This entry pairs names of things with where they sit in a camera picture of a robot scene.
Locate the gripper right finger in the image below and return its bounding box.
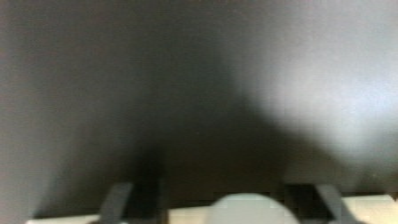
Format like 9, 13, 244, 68
285, 184, 363, 224

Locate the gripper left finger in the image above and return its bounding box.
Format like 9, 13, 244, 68
98, 181, 164, 224

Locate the small white door panel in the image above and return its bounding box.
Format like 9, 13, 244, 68
25, 193, 398, 224

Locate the white cabinet body box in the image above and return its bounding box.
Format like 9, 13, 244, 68
0, 0, 398, 224

